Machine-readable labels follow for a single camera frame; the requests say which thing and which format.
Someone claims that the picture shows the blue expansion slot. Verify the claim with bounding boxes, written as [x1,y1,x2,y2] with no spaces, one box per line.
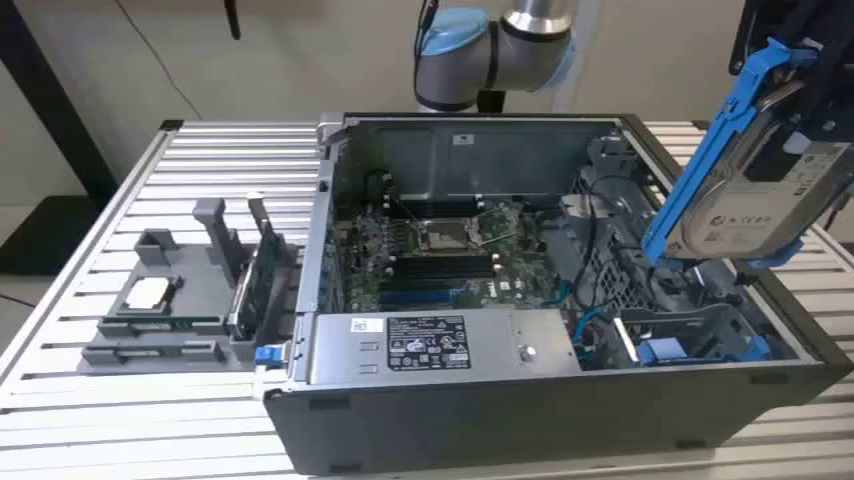
[377,291,465,312]

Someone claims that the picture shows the blue disk carrier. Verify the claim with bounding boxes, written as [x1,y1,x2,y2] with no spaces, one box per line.
[632,335,774,365]

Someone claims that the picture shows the grey parts rack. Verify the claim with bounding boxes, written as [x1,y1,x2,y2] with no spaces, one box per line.
[77,197,308,376]

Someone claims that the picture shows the silver CPU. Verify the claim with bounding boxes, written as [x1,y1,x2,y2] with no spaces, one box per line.
[122,277,180,311]

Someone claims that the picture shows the black stand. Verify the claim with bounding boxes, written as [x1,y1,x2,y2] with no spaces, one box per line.
[0,0,118,276]

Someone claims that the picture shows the black open PC case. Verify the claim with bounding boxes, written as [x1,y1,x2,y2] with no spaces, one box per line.
[250,110,854,477]

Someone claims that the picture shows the black RAM slot bank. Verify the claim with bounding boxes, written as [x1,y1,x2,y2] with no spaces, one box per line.
[383,253,499,296]
[389,197,485,220]

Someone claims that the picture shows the thin locking lever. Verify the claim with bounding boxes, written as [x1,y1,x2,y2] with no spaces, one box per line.
[388,193,425,224]

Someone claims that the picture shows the hard disk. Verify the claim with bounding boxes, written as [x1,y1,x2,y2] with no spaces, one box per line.
[639,35,854,274]

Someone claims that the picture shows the green RAM stick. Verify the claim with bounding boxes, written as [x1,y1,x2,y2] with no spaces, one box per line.
[98,317,222,335]
[82,341,222,362]

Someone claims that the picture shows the blue data wire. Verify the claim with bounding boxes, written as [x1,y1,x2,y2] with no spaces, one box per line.
[543,279,619,359]

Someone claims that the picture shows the green graphics card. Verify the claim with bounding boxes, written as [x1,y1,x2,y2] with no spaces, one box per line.
[224,192,296,347]

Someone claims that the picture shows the silver power supply unit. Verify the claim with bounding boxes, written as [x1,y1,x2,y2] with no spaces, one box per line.
[302,307,581,386]

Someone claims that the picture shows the green Dell motherboard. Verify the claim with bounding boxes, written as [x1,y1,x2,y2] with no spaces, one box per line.
[329,197,568,314]

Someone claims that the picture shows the metal socket cover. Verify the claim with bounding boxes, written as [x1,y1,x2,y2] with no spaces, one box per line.
[469,206,528,246]

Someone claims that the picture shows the black wall antenna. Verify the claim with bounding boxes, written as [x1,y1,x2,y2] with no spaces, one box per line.
[221,0,242,41]

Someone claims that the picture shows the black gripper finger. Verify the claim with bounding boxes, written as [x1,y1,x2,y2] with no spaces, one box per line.
[741,47,836,183]

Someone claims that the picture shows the CPU socket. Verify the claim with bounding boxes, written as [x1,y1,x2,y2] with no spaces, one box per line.
[412,219,479,251]

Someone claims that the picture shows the perforated metal drive cage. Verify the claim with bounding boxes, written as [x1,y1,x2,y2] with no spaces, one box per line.
[549,164,675,317]

